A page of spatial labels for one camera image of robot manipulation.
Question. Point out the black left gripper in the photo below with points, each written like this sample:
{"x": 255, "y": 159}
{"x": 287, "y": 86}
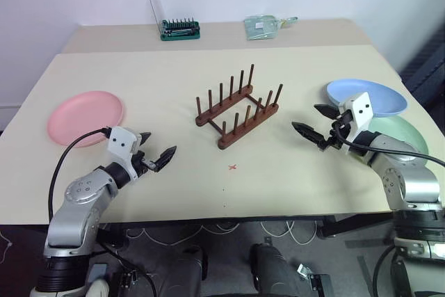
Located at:
{"x": 143, "y": 163}

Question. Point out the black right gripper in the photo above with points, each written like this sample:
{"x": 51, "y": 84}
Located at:
{"x": 335, "y": 137}

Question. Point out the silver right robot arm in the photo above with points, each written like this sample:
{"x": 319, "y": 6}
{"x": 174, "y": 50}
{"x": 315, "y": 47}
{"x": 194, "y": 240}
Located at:
{"x": 413, "y": 182}

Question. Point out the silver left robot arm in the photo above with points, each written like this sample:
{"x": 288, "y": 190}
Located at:
{"x": 80, "y": 206}

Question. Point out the wooden dish rack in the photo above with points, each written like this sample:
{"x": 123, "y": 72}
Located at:
{"x": 229, "y": 102}

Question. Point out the blue round plate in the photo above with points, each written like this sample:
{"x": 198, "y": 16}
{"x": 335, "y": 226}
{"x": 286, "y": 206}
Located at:
{"x": 361, "y": 93}

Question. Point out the pink round plate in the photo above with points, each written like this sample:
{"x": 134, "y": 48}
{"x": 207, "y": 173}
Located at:
{"x": 85, "y": 118}

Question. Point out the green round plate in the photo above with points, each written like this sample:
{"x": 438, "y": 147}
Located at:
{"x": 400, "y": 131}

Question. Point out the clear plastic bag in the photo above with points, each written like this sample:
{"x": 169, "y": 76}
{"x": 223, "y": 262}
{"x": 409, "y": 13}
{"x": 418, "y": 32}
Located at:
{"x": 260, "y": 27}

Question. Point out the green screwdriver bit case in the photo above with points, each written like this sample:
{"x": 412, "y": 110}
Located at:
{"x": 180, "y": 31}

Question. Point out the dark rounded shape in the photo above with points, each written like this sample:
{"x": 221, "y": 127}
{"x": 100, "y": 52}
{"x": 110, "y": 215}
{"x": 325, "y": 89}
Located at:
{"x": 184, "y": 272}
{"x": 274, "y": 269}

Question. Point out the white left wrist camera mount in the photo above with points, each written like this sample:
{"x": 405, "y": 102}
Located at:
{"x": 121, "y": 142}

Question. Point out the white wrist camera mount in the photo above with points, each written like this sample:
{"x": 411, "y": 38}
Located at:
{"x": 361, "y": 112}
{"x": 121, "y": 142}

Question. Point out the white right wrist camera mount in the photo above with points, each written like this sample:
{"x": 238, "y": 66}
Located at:
{"x": 361, "y": 112}

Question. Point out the black table frame bar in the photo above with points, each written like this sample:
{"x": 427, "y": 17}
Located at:
{"x": 351, "y": 225}

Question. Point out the metal floor bracket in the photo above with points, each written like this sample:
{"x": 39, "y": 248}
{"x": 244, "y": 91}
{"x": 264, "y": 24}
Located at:
{"x": 314, "y": 278}

